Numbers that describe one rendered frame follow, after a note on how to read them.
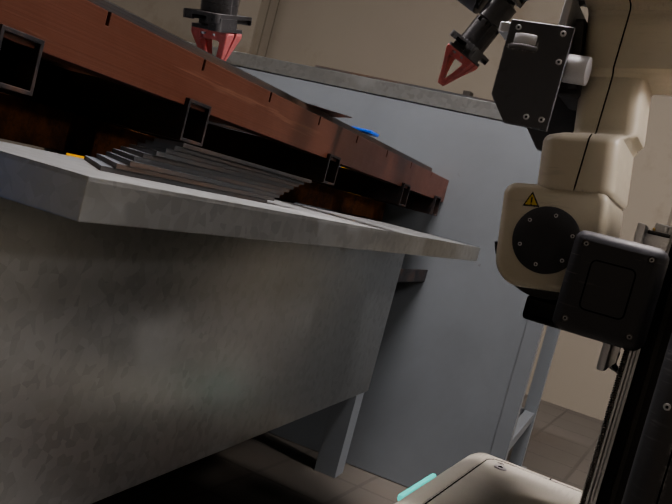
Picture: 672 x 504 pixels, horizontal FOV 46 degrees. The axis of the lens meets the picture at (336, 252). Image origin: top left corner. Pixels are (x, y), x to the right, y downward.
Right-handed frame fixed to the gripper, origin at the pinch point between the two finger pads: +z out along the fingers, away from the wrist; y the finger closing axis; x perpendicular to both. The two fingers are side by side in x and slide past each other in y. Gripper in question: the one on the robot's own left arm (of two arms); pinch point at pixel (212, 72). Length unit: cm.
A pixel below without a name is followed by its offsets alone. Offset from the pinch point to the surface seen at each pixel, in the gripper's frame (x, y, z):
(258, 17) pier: -167, -302, 3
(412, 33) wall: -77, -313, -3
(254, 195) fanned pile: 29.2, 34.5, 7.6
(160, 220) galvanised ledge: 36, 61, 4
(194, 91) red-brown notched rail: 16.2, 28.6, -1.0
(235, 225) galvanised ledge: 36, 50, 6
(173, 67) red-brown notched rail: 16.2, 33.2, -3.9
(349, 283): 20.3, -23.2, 36.0
